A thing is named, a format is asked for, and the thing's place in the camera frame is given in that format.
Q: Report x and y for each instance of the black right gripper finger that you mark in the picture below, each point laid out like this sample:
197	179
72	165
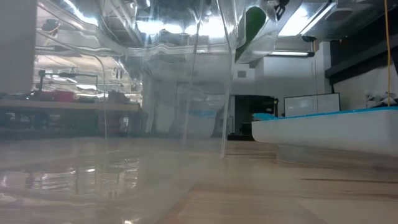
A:
281	7

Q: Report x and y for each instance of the green bandage roll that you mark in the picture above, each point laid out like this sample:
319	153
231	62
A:
253	25

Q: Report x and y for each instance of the clear plastic bag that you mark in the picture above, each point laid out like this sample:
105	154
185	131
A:
269	40

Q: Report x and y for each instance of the blue white pill organizer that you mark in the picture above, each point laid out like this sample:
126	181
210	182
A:
326	130

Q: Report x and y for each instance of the clear plastic container lid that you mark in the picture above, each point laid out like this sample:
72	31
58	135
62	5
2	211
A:
335	159

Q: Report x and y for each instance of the clear plastic storage container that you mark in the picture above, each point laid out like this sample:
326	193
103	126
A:
124	124

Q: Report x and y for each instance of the long ceiling lamp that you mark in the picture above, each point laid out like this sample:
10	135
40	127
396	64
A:
289	53

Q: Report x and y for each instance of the black equipment rack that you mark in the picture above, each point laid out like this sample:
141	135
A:
255	109

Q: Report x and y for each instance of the white crumpled bag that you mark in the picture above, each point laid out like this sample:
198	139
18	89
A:
379	96

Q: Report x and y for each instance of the black metal stand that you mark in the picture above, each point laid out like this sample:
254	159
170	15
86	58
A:
62	74

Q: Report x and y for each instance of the red toolbox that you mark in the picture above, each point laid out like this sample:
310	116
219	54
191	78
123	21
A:
63	96

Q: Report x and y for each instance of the long wooden workbench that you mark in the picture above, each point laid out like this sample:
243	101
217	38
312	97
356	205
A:
62	105

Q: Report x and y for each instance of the white paper label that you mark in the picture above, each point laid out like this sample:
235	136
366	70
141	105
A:
17	46

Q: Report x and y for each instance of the white board with black frame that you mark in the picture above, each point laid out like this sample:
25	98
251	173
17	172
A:
311	105

